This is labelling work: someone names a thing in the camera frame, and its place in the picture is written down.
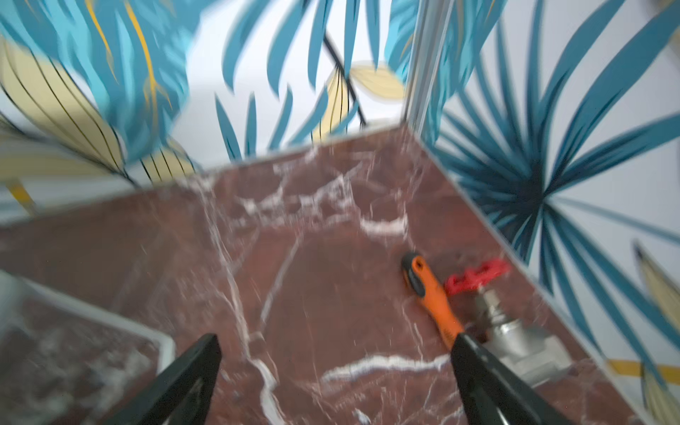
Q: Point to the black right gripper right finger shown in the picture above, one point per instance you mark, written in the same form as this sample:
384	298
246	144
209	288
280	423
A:
491	393

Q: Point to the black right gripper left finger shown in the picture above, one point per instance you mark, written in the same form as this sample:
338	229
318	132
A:
182	393

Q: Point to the white two-tier shelf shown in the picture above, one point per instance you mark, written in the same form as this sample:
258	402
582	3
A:
64	361

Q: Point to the metal valve red handle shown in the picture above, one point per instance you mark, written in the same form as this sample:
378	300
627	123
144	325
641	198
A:
533	354

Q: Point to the orange handled screwdriver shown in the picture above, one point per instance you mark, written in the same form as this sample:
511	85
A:
432	296

